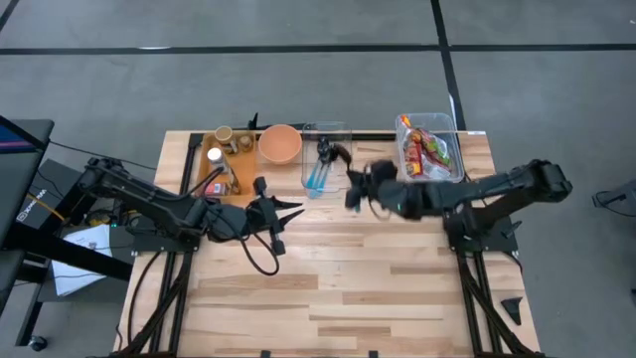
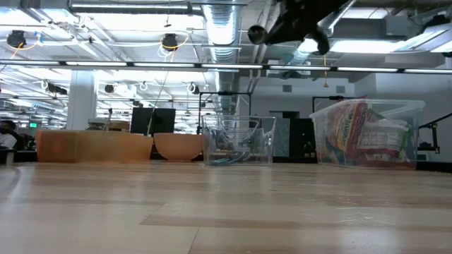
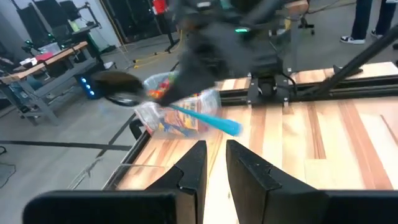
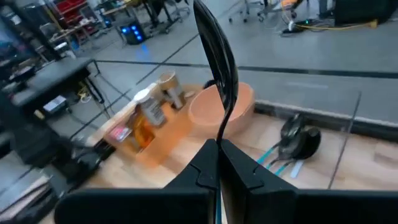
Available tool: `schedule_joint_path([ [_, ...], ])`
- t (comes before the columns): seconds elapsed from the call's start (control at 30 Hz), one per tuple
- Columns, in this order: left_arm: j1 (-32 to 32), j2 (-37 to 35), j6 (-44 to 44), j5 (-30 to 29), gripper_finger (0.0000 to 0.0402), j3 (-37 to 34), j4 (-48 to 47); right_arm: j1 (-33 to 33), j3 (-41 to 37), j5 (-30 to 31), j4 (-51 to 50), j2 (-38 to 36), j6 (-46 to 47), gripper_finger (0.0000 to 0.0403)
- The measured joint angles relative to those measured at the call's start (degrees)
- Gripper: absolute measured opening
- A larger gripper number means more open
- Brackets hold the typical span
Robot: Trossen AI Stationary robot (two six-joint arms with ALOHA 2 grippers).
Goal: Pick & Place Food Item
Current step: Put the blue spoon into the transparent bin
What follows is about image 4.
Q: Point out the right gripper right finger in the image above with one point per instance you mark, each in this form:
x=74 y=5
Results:
x=242 y=177

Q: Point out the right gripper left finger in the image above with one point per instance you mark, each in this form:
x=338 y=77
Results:
x=202 y=168

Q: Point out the jar with white label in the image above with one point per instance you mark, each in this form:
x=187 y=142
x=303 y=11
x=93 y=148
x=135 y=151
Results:
x=152 y=107

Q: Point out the small red box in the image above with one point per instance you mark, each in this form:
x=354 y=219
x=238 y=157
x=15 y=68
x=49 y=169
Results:
x=119 y=133

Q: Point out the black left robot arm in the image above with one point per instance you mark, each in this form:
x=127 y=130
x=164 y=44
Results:
x=46 y=149

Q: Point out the orange rectangular tray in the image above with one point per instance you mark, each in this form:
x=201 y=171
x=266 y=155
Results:
x=168 y=137

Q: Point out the orange bowl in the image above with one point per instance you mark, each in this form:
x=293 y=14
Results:
x=208 y=112

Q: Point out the black computer blue lights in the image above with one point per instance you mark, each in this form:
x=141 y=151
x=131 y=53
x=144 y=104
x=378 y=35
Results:
x=132 y=32

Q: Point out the office chair base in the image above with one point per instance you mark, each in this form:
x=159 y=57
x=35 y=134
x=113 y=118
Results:
x=258 y=11

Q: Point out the black side desk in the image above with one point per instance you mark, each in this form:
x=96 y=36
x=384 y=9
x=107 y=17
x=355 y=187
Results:
x=53 y=79

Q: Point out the white paper sheet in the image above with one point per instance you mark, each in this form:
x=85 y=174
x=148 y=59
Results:
x=21 y=196

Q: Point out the black cabinet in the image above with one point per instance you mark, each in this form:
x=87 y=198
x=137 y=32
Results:
x=363 y=11

